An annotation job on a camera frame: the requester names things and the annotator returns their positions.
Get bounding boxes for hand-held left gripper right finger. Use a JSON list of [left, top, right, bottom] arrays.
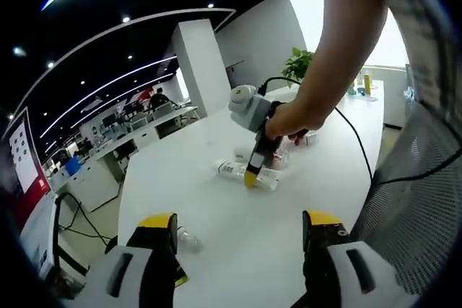
[[288, 209, 406, 308]]

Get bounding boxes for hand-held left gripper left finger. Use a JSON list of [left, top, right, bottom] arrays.
[[81, 212, 189, 308]]

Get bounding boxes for small white skincare bottle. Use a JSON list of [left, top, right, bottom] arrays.
[[233, 146, 256, 162]]

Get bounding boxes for clear skincare bottle red detail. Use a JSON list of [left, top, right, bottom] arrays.
[[269, 149, 292, 172]]

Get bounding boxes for clear skincare bottle white label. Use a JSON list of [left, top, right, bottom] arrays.
[[212, 158, 283, 193]]

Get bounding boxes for small clear skincare bottle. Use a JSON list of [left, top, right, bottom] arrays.
[[175, 226, 204, 255]]

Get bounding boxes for blue storage box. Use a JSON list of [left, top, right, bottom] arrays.
[[64, 157, 82, 176]]

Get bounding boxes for person's right hand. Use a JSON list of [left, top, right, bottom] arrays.
[[265, 101, 328, 147]]

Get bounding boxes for green potted plant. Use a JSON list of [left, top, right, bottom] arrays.
[[280, 46, 315, 89]]

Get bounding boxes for white square pillar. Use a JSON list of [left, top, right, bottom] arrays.
[[170, 20, 232, 118]]

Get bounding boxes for grey mesh office chair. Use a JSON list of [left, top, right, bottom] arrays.
[[355, 100, 462, 298]]

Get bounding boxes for small blue items cluster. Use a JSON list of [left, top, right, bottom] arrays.
[[346, 83, 379, 102]]

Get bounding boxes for white office desk row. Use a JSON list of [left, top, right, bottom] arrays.
[[45, 104, 201, 214]]

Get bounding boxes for person's plaid shirt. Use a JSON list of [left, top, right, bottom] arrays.
[[331, 0, 462, 114]]

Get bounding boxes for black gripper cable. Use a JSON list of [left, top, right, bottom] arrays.
[[256, 76, 462, 185]]

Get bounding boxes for black floor cable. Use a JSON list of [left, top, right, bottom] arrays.
[[52, 191, 118, 280]]

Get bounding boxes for red and white wall poster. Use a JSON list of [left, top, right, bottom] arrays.
[[5, 107, 52, 197]]

